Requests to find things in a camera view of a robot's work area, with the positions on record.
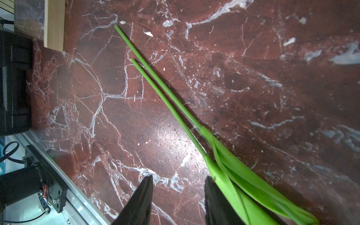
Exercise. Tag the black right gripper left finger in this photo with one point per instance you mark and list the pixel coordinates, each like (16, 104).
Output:
(138, 209)

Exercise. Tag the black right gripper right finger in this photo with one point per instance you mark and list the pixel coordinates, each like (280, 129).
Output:
(218, 209)

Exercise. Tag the yellow tulip flower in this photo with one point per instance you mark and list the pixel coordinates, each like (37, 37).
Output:
(246, 209)

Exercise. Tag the pink tulip flower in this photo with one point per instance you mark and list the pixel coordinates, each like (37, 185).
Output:
(243, 177)

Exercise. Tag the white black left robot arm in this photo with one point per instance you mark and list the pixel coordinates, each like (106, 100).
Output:
(16, 61)

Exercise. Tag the wooden clothes rack frame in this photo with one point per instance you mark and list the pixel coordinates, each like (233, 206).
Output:
(54, 24)

